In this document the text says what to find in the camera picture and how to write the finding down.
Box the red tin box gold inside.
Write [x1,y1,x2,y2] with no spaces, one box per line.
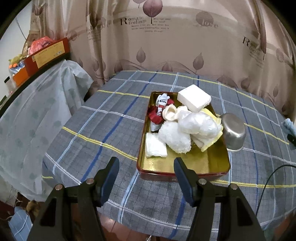
[136,91,231,181]

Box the black cable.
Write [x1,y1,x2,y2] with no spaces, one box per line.
[255,164,296,217]

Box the clear plastic bag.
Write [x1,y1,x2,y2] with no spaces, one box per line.
[178,111,223,139]

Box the red cardboard box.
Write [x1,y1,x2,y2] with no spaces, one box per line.
[24,38,71,76]

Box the white cloth with yellow edge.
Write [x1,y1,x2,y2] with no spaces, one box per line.
[191,108,224,153]

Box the grey plaid tablecloth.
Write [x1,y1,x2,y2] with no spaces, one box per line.
[42,70,296,239]

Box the white fluffy towel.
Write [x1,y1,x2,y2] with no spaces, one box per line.
[158,120,192,154]

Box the stainless steel bowl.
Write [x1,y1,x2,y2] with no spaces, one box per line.
[220,113,247,152]

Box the cream fabric scrunchie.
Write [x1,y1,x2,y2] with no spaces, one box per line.
[162,104,189,122]

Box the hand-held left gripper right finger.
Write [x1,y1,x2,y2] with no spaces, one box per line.
[173,157,265,241]

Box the red and white cloth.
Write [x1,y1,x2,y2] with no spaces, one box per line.
[148,93,175,132]

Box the blue plaid cloth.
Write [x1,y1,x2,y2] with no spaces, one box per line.
[9,206,33,241]

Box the white foam block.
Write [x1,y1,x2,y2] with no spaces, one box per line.
[177,84,211,113]

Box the light blue towel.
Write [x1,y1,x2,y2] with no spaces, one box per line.
[281,118,296,137]

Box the white translucent plastic cover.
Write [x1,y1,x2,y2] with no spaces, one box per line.
[0,60,94,202]

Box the white gauze cloth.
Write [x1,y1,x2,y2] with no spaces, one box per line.
[145,133,167,158]

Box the beige leaf print curtain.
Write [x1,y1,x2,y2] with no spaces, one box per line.
[30,0,296,121]

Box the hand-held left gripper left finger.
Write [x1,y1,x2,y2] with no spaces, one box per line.
[26,156,120,241]

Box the red plastic bag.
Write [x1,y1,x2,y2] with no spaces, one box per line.
[28,36,56,56]

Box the orange cardboard box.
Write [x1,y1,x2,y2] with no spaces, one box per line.
[11,66,31,86]

